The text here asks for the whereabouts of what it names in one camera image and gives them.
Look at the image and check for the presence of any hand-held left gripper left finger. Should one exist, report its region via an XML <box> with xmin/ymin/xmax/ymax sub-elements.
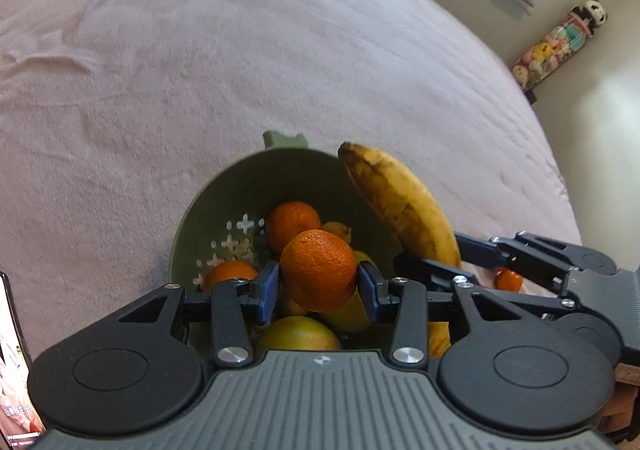
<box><xmin>102</xmin><ymin>260</ymin><xmax>281</xmax><ymax>370</ymax></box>

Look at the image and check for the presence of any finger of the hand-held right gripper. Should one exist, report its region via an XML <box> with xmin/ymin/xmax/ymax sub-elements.
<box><xmin>454</xmin><ymin>230</ymin><xmax>618</xmax><ymax>293</ymax></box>
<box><xmin>394</xmin><ymin>254</ymin><xmax>576</xmax><ymax>326</ymax></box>

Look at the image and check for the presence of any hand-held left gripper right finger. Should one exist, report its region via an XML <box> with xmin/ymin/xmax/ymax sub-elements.
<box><xmin>357</xmin><ymin>260</ymin><xmax>536</xmax><ymax>371</ymax></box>

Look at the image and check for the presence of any orange tangerine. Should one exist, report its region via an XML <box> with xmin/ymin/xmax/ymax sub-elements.
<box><xmin>204</xmin><ymin>260</ymin><xmax>260</xmax><ymax>293</ymax></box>
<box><xmin>279</xmin><ymin>229</ymin><xmax>358</xmax><ymax>313</ymax></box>
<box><xmin>265</xmin><ymin>201</ymin><xmax>322</xmax><ymax>258</ymax></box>
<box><xmin>496</xmin><ymin>267</ymin><xmax>525</xmax><ymax>293</ymax></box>

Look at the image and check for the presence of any brown kiwi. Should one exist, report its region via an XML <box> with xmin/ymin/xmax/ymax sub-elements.
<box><xmin>320</xmin><ymin>222</ymin><xmax>353</xmax><ymax>246</ymax></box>

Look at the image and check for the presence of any spotted yellow banana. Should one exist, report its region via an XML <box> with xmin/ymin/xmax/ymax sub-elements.
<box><xmin>337</xmin><ymin>141</ymin><xmax>463</xmax><ymax>360</ymax></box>

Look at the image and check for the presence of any green colander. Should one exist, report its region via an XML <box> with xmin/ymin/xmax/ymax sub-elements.
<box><xmin>168</xmin><ymin>130</ymin><xmax>403</xmax><ymax>356</ymax></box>

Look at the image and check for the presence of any brown box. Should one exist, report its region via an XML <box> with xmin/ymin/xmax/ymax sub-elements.
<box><xmin>597</xmin><ymin>362</ymin><xmax>640</xmax><ymax>446</ymax></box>

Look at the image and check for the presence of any hanging plush toy organiser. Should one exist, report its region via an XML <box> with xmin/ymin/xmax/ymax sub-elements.
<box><xmin>512</xmin><ymin>12</ymin><xmax>596</xmax><ymax>91</ymax></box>

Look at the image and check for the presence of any pink blanket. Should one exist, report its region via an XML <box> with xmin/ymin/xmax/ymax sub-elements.
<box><xmin>0</xmin><ymin>0</ymin><xmax>583</xmax><ymax>381</ymax></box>

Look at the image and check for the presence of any smartphone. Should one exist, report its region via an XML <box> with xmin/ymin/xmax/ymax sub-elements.
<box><xmin>0</xmin><ymin>271</ymin><xmax>47</xmax><ymax>450</ymax></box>

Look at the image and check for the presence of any panda plush toy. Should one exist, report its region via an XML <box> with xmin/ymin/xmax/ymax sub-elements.
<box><xmin>572</xmin><ymin>0</ymin><xmax>608</xmax><ymax>36</ymax></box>

